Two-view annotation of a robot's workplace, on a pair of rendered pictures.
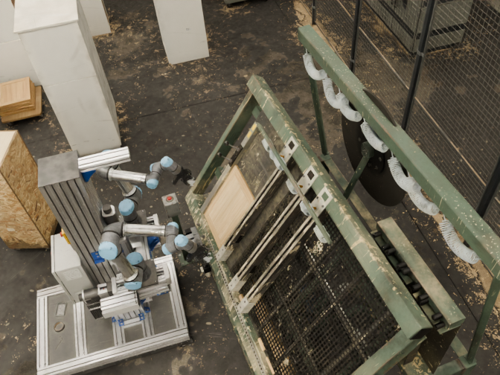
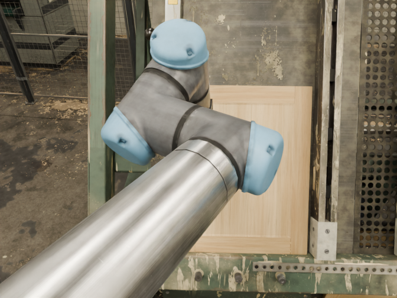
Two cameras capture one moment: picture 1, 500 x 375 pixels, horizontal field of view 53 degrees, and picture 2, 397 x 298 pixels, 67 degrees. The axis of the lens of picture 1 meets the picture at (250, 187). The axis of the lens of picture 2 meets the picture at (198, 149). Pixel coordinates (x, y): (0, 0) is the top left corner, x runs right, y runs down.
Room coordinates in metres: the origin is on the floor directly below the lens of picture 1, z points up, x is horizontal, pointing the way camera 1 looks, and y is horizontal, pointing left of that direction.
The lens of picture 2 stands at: (2.38, 0.95, 1.80)
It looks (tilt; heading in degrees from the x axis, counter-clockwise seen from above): 38 degrees down; 288
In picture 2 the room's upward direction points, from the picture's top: straight up
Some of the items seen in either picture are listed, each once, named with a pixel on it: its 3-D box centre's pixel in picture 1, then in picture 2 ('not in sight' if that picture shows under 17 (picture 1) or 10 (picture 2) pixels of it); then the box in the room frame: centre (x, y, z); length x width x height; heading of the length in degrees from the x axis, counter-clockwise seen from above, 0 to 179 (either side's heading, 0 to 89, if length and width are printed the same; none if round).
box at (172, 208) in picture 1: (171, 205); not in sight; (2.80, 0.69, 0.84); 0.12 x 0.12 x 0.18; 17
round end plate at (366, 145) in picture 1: (368, 149); not in sight; (2.27, -0.79, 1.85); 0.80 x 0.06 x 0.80; 17
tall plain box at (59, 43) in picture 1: (74, 74); not in sight; (4.82, 1.84, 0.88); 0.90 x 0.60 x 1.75; 11
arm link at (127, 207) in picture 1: (127, 209); not in sight; (2.51, 0.96, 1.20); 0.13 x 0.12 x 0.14; 166
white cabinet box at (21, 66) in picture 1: (15, 50); not in sight; (6.26, 3.05, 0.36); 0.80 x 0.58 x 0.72; 11
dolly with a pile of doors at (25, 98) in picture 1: (20, 101); not in sight; (5.38, 2.87, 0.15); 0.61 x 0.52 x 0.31; 11
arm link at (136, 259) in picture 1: (135, 263); not in sight; (2.01, 0.86, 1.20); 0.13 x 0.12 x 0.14; 178
